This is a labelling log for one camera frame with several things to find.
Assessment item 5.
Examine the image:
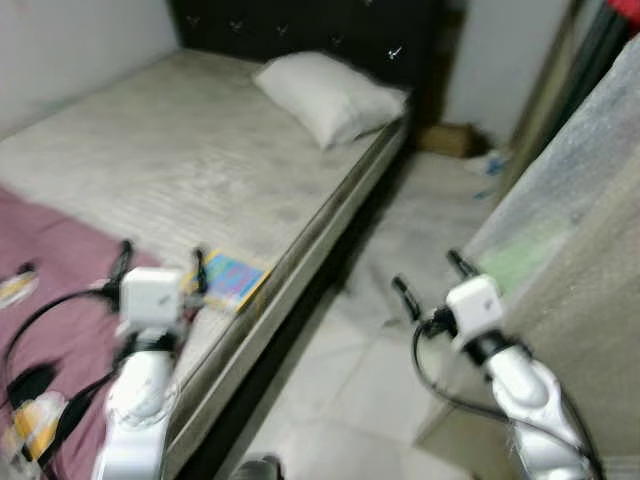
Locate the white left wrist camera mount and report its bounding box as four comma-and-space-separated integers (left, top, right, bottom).
118, 268, 186, 331

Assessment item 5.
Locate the grey cabinet with bubble wrap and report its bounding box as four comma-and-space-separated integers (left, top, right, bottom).
415, 35, 640, 480

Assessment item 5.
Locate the black tufted headboard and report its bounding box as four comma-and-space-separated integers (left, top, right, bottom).
170, 0, 441, 101

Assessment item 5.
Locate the blue white floor litter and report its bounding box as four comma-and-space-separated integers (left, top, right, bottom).
468, 150, 513, 201

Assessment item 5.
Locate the purple cartoon mouse quilt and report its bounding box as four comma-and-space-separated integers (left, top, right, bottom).
0, 190, 201, 480

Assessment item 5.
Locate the white pillow with lettering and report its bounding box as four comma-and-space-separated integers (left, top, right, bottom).
252, 52, 409, 151

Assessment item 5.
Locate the yellow blue children's book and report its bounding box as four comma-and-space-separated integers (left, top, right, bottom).
185, 250, 271, 313

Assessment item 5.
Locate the brown cardboard box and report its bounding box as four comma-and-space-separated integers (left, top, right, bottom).
415, 122, 479, 159

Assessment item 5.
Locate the grey bed base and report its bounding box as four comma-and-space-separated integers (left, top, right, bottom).
165, 120, 413, 480

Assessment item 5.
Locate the white quilted mattress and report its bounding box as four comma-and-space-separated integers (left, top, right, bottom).
0, 50, 411, 401

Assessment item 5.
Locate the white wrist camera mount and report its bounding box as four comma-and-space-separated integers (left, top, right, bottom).
118, 268, 186, 331
445, 275, 506, 346

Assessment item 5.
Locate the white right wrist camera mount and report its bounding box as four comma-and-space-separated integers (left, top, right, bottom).
445, 275, 506, 346

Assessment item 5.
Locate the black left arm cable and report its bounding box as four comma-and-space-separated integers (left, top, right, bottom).
0, 285, 126, 471

